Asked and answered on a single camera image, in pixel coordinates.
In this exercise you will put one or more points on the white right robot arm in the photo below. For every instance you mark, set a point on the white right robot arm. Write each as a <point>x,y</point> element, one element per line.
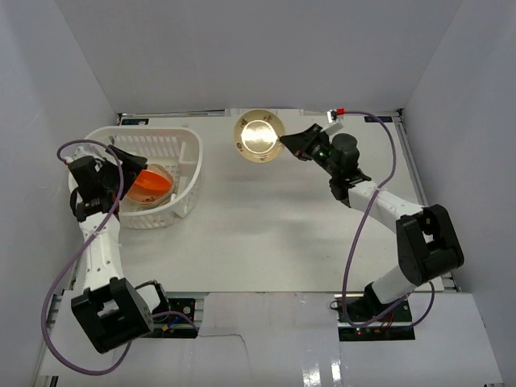
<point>427,244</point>

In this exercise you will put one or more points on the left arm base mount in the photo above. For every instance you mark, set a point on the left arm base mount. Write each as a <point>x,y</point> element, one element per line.
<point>173,326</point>

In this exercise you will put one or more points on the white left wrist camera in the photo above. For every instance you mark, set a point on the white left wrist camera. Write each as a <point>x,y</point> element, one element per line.
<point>83,151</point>

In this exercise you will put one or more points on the white plastic basket bin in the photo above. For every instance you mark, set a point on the white plastic basket bin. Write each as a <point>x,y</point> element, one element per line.
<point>178,150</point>

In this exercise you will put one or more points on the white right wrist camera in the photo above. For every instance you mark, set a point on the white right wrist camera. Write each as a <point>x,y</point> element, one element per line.
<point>334,124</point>

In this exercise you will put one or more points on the cream round flower plate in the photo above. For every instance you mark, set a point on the cream round flower plate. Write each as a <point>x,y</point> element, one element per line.
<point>151,200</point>

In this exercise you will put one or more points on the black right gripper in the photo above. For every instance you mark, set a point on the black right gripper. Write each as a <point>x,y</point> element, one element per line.
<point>301,144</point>

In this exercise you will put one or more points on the orange round plate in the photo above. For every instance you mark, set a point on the orange round plate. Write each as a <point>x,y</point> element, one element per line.
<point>151,184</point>

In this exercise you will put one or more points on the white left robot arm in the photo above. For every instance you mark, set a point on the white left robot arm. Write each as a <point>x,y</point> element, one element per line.
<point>110,310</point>

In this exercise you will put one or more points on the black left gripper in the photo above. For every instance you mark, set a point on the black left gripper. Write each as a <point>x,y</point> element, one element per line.
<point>114,170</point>

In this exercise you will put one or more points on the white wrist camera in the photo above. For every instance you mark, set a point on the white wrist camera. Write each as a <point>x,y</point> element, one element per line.
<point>83,151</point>
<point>334,124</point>

